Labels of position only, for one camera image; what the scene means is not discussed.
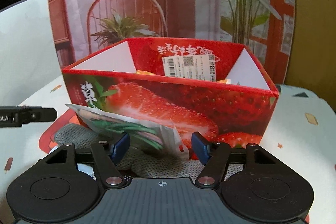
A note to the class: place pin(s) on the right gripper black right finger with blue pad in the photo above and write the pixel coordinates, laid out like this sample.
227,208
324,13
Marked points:
214,157

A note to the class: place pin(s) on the tan wooden board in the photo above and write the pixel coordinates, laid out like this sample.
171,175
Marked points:
312,59

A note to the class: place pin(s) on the red strawberry cardboard box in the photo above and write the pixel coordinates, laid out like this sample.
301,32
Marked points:
237,113

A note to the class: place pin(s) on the grey knitted cloth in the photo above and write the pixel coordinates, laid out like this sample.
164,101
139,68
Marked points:
141,164

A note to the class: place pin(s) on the orange floral cloth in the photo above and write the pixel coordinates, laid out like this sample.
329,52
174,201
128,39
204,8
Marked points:
225,81

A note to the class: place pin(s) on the white patterned tablecloth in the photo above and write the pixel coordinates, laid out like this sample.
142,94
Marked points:
301,133

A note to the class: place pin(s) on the white shipping label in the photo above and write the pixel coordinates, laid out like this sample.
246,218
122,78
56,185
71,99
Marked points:
196,67

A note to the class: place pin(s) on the white board panel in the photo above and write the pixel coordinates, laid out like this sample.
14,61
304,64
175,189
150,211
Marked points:
28,56

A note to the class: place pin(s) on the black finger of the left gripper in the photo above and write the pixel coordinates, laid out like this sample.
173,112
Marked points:
29,114

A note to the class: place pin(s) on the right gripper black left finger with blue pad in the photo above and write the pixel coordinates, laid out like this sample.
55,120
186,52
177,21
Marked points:
106,156

